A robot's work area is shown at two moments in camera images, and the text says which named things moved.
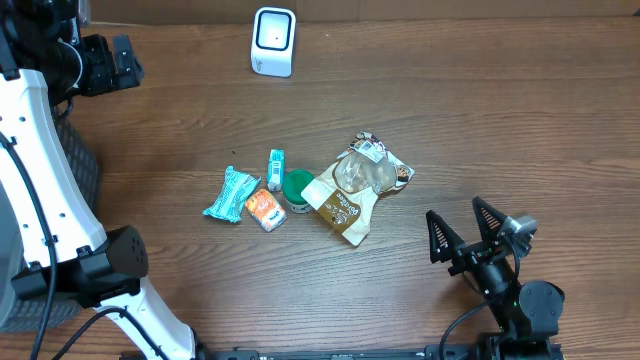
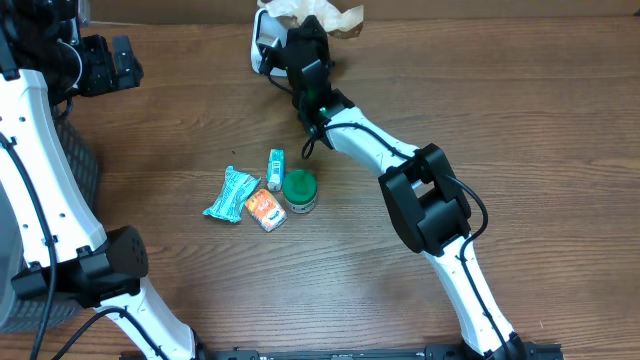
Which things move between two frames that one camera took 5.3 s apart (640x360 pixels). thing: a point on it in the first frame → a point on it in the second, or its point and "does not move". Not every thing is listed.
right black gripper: [453, 242] → [321, 38]
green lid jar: [294, 182] does not move
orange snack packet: [265, 210] does not move
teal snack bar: [236, 189] does not move
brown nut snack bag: [346, 194] → [345, 23]
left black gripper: [123, 64] does not move
